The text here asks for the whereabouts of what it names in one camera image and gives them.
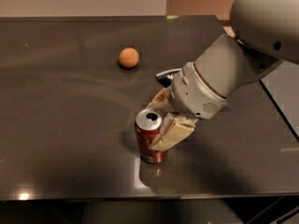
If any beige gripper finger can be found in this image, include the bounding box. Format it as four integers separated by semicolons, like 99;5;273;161
149;113;196;151
147;88;174;113

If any red coke can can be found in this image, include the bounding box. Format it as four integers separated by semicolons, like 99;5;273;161
135;108;168;164

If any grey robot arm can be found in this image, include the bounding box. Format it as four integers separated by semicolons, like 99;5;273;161
149;0;299;151

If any blue kettle chips bag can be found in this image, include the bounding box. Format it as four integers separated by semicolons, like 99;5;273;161
155;68;180;88

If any orange round fruit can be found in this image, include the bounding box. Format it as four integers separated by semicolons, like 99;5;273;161
119;48;139;68

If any adjacent grey side table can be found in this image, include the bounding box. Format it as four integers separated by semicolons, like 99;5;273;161
260;62;299;139

